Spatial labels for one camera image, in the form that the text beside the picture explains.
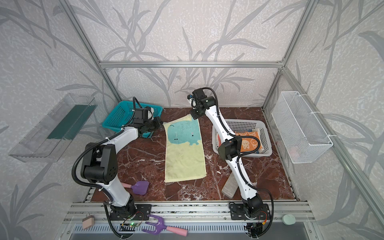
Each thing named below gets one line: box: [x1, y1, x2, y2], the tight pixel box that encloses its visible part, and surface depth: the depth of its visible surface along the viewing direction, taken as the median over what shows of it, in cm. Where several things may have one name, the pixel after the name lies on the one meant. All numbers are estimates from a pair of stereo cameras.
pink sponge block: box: [82, 215, 95, 229], surface depth 71 cm
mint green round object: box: [282, 214, 296, 225], surface depth 72 cm
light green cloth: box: [162, 114, 207, 183], surface depth 98 cm
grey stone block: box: [221, 172, 239, 199], surface depth 80 cm
